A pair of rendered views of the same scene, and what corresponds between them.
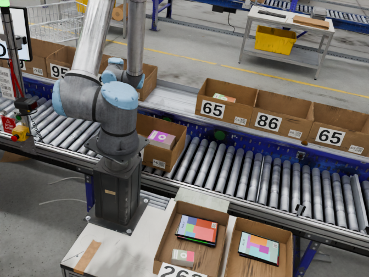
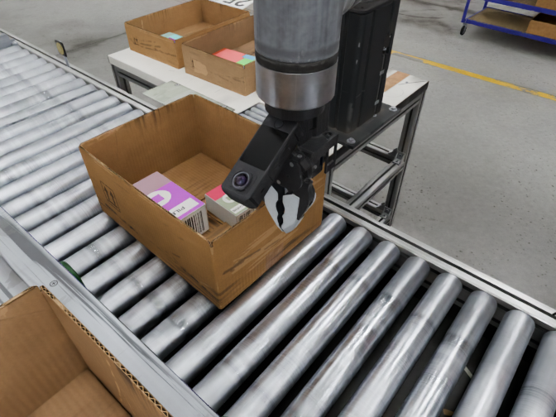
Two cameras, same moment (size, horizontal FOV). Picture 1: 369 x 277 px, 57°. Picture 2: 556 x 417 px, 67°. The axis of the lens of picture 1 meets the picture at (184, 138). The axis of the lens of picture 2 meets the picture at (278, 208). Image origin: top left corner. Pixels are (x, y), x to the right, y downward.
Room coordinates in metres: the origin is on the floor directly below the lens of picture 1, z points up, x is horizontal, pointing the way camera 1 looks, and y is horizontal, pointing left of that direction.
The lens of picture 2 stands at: (2.29, 0.66, 1.37)
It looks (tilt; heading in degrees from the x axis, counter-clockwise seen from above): 42 degrees down; 209
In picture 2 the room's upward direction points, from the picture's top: straight up
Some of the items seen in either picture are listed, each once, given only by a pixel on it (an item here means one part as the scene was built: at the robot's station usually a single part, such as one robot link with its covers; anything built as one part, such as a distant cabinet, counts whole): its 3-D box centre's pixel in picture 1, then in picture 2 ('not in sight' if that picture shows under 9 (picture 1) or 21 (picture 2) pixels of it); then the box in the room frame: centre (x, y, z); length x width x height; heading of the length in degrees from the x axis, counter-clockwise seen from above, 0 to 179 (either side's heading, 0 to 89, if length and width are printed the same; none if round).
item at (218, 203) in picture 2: not in sight; (230, 206); (1.75, 0.26, 0.78); 0.10 x 0.06 x 0.05; 75
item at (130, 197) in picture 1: (118, 187); (345, 59); (1.24, 0.30, 0.91); 0.26 x 0.26 x 0.33; 78
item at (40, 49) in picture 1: (34, 56); not in sight; (2.51, 1.27, 0.96); 0.39 x 0.29 x 0.17; 78
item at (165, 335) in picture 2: not in sight; (240, 272); (1.86, 0.35, 0.72); 0.52 x 0.05 x 0.05; 168
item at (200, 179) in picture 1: (206, 164); (93, 170); (1.76, -0.16, 0.72); 0.52 x 0.05 x 0.05; 168
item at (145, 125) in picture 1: (150, 140); (205, 186); (1.78, 0.22, 0.83); 0.39 x 0.29 x 0.17; 77
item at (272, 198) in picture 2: not in sight; (284, 197); (1.88, 0.45, 0.98); 0.06 x 0.03 x 0.09; 170
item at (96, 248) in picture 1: (185, 249); (260, 70); (1.06, -0.08, 0.74); 1.00 x 0.58 x 0.03; 78
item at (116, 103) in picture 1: (117, 106); not in sight; (1.23, 0.30, 1.39); 0.17 x 0.15 x 0.18; 90
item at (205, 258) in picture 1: (193, 241); (251, 50); (1.06, -0.11, 0.80); 0.38 x 0.28 x 0.10; 170
